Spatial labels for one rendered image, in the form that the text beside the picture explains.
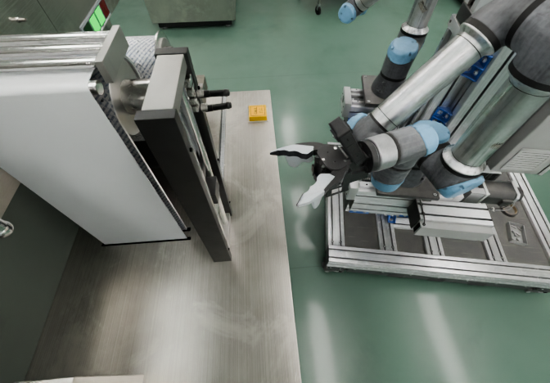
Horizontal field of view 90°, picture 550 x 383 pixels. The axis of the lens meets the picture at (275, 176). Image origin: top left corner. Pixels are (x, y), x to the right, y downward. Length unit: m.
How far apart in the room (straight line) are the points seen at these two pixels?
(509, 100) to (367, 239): 1.08
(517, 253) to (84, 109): 2.00
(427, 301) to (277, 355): 1.27
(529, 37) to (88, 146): 0.82
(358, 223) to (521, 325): 1.01
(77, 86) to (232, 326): 0.61
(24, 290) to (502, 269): 1.94
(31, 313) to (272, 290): 0.58
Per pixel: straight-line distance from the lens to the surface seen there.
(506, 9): 0.78
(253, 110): 1.14
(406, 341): 1.81
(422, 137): 0.66
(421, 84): 0.76
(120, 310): 0.88
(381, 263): 1.62
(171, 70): 0.45
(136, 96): 0.57
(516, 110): 0.80
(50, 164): 0.65
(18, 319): 0.90
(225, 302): 0.80
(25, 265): 0.89
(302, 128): 2.38
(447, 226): 1.23
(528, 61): 0.75
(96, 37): 0.55
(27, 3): 1.03
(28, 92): 0.52
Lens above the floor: 1.67
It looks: 55 degrees down
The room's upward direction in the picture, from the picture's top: straight up
